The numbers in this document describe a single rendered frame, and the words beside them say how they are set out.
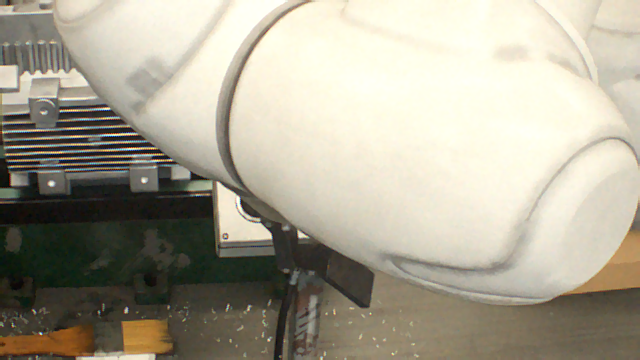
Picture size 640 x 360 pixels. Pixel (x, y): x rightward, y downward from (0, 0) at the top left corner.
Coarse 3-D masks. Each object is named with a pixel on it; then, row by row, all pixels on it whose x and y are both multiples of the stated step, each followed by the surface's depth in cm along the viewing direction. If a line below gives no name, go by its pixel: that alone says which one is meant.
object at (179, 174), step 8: (0, 72) 96; (8, 72) 96; (16, 72) 96; (0, 80) 95; (8, 80) 96; (16, 80) 96; (0, 88) 95; (8, 88) 96; (16, 88) 96; (176, 168) 105; (184, 168) 105; (16, 176) 103; (24, 176) 103; (176, 176) 105; (184, 176) 105; (16, 184) 102; (24, 184) 103
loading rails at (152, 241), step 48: (0, 144) 115; (0, 192) 107; (96, 192) 108; (144, 192) 107; (192, 192) 108; (0, 240) 107; (48, 240) 108; (96, 240) 109; (144, 240) 110; (192, 240) 111; (0, 288) 110; (144, 288) 111
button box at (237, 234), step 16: (224, 192) 85; (224, 208) 84; (240, 208) 84; (224, 224) 84; (240, 224) 84; (256, 224) 84; (224, 240) 83; (240, 240) 83; (256, 240) 84; (304, 240) 84; (224, 256) 87
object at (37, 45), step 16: (0, 0) 96; (16, 0) 101; (32, 0) 103; (48, 0) 99; (0, 16) 94; (16, 16) 94; (32, 16) 94; (48, 16) 95; (0, 32) 95; (16, 32) 95; (32, 32) 95; (48, 32) 96; (0, 48) 96; (16, 48) 96; (32, 48) 96; (48, 48) 97; (64, 48) 97; (0, 64) 97; (16, 64) 97; (32, 64) 97; (48, 64) 98; (64, 64) 98
